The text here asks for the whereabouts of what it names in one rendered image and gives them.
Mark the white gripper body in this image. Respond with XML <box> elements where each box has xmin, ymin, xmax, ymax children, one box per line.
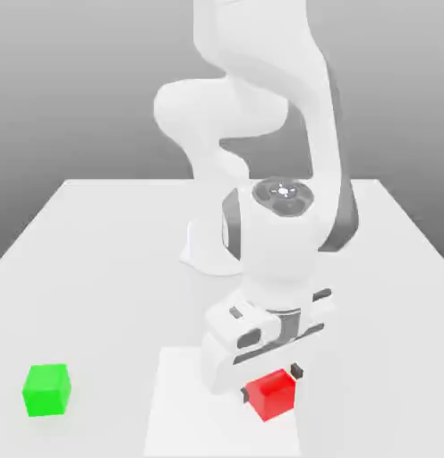
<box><xmin>200</xmin><ymin>299</ymin><xmax>337</xmax><ymax>396</ymax></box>

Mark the small red cube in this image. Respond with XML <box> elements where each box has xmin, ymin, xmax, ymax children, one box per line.
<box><xmin>244</xmin><ymin>368</ymin><xmax>297</xmax><ymax>423</ymax></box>

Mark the small green cube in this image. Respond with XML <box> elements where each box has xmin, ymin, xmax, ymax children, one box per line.
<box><xmin>21</xmin><ymin>362</ymin><xmax>73</xmax><ymax>419</ymax></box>

